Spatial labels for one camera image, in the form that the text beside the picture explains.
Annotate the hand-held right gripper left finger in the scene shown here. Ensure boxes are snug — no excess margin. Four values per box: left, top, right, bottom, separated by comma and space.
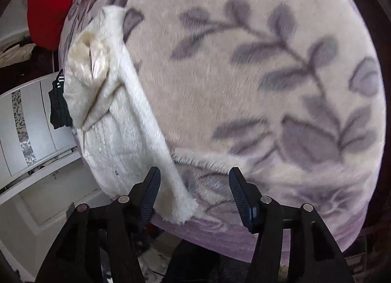
34, 166, 162, 283

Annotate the red pillow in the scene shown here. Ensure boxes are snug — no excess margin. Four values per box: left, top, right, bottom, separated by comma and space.
27, 0, 84, 51

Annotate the white wardrobe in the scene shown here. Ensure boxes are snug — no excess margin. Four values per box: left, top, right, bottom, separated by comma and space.
0, 71, 81, 198

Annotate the white fluffy sweater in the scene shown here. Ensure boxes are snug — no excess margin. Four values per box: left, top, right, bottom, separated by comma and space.
63, 5, 199, 225

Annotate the floral purple plush blanket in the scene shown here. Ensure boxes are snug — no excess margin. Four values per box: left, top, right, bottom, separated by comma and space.
58, 0, 387, 263

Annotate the cream cloth pile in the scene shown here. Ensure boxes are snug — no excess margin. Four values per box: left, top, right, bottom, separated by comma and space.
0, 42, 37, 68

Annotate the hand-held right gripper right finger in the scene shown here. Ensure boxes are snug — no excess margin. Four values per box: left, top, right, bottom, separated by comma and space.
228, 167, 358, 283

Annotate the black garment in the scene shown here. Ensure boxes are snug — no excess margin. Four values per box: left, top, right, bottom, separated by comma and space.
48, 69, 74, 130

